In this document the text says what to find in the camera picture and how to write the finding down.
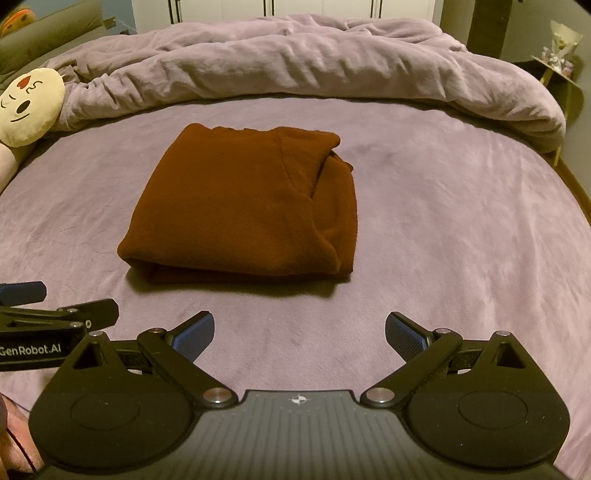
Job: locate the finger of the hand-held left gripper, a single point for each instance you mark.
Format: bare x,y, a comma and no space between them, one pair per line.
23,293
99,311

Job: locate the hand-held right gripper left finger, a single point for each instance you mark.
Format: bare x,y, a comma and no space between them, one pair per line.
196,336

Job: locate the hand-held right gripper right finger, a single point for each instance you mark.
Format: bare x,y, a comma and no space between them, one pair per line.
406,336

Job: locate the brown knit cardigan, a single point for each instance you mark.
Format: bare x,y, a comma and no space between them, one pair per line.
231,207

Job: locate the person's left forearm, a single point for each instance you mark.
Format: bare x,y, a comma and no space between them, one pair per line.
16,429

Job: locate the pink long plush pillow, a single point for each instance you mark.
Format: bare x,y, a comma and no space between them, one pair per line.
11,166

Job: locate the cream round face plush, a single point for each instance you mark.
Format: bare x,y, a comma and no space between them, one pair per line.
27,106

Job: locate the orange plush toy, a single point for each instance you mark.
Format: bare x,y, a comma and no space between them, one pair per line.
18,23

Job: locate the yellow side table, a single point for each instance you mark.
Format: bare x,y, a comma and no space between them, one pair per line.
565,97

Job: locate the purple duvet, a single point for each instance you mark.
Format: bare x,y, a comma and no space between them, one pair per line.
300,55

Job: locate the dark door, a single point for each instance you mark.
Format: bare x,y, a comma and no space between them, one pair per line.
487,23

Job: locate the white wardrobe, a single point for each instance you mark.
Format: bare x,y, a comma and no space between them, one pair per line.
300,7

